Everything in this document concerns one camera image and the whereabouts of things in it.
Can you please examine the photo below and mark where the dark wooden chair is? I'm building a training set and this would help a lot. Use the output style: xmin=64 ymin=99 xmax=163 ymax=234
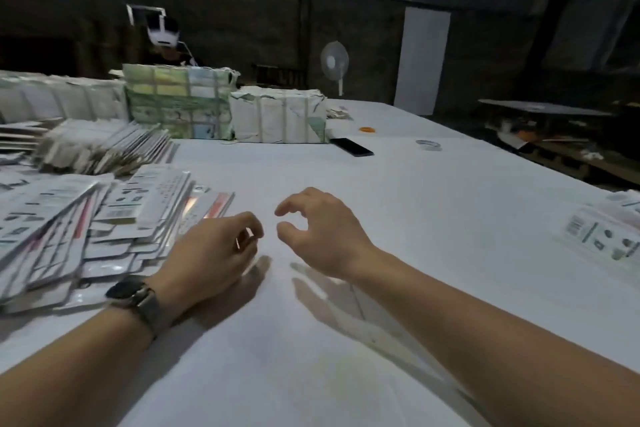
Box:
xmin=250 ymin=63 xmax=301 ymax=89

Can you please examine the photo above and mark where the person's right forearm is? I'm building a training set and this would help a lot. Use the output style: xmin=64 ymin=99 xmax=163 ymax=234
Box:
xmin=355 ymin=254 xmax=640 ymax=427

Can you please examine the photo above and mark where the grey band wristwatch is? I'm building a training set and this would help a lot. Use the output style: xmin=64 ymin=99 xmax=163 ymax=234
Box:
xmin=105 ymin=274 xmax=163 ymax=345

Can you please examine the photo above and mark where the row of white wrapped bundles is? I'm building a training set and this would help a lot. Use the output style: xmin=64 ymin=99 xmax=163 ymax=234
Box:
xmin=0 ymin=71 xmax=131 ymax=125

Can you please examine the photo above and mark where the pile of cartons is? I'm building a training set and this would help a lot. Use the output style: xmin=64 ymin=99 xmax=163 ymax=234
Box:
xmin=0 ymin=156 xmax=236 ymax=315

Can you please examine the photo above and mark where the person's left hand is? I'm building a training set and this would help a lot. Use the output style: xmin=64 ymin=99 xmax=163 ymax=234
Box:
xmin=148 ymin=211 xmax=266 ymax=323

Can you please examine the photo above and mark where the cluttered side table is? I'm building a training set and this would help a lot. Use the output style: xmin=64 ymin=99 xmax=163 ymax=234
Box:
xmin=478 ymin=98 xmax=640 ymax=187

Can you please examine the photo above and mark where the white standing fan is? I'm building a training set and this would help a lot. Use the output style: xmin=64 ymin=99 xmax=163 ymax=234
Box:
xmin=320 ymin=40 xmax=351 ymax=97

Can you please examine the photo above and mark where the white board panel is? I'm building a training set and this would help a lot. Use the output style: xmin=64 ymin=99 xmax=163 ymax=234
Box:
xmin=393 ymin=6 xmax=452 ymax=117

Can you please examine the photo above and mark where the green printed wrapped bundle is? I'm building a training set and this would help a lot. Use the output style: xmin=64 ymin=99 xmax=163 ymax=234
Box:
xmin=122 ymin=63 xmax=241 ymax=141

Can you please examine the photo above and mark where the stack of finished cartons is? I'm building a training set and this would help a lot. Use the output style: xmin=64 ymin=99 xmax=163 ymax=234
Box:
xmin=555 ymin=189 xmax=640 ymax=278

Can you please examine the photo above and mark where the person's left forearm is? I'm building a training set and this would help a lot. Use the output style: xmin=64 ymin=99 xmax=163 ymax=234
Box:
xmin=0 ymin=304 xmax=156 ymax=427

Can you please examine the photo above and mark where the fanned stack of white cartons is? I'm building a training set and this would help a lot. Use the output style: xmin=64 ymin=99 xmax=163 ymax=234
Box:
xmin=35 ymin=118 xmax=179 ymax=175

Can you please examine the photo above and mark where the white strapped wrapped bundle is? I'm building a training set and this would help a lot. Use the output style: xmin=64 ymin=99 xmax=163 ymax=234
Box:
xmin=229 ymin=86 xmax=331 ymax=145

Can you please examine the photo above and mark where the black smartphone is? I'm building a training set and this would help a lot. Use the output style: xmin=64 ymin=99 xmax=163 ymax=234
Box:
xmin=329 ymin=136 xmax=375 ymax=159

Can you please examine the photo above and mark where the white head-mounted camera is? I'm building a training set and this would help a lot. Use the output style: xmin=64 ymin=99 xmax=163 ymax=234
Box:
xmin=126 ymin=4 xmax=183 ymax=49

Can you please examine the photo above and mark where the person's right hand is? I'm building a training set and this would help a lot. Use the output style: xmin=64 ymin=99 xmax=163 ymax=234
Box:
xmin=274 ymin=186 xmax=386 ymax=283

